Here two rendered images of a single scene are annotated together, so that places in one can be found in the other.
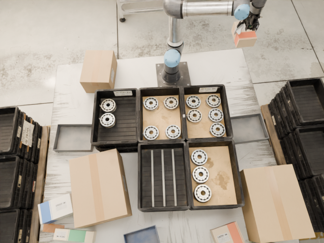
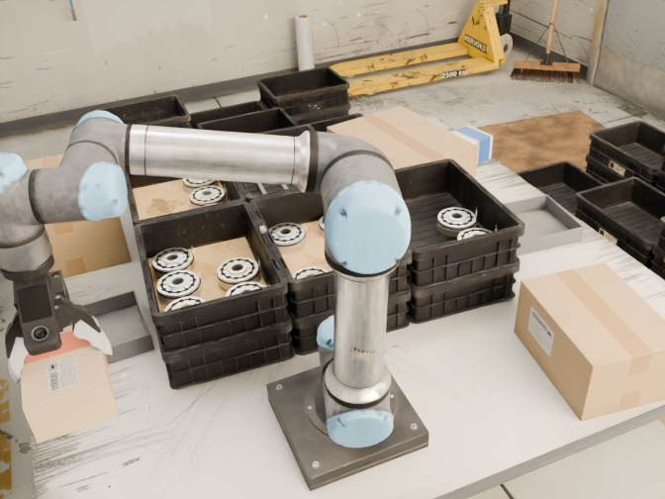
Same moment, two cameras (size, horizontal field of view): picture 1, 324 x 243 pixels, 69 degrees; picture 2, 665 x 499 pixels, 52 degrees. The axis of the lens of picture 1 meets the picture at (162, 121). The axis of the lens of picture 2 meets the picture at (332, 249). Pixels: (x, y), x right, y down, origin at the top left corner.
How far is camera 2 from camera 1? 2.14 m
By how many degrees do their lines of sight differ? 78
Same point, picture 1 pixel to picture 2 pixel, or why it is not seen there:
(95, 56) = (633, 333)
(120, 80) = (520, 369)
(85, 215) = (393, 114)
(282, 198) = not seen: hidden behind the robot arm
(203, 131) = (209, 260)
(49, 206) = (471, 138)
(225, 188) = (153, 200)
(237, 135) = (114, 326)
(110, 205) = (360, 128)
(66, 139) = (541, 226)
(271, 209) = not seen: hidden behind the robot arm
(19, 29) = not seen: outside the picture
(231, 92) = (124, 431)
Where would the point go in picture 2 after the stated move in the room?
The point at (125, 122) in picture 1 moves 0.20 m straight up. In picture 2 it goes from (415, 235) to (417, 167)
